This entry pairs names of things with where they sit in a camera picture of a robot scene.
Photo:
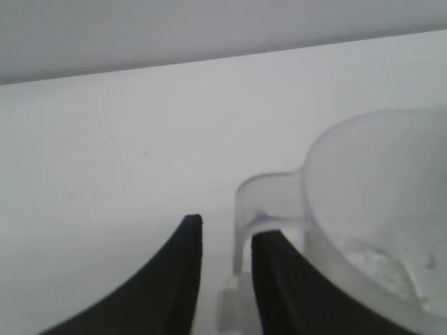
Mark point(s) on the translucent plastic measuring cup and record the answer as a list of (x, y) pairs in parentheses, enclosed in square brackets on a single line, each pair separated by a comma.
[(366, 167)]

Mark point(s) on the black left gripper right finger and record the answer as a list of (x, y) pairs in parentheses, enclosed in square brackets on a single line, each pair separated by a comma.
[(290, 296)]

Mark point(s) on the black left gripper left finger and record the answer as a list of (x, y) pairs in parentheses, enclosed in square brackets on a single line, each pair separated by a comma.
[(157, 289)]

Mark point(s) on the white uncooked rice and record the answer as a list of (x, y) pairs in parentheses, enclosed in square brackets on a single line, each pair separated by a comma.
[(384, 265)]

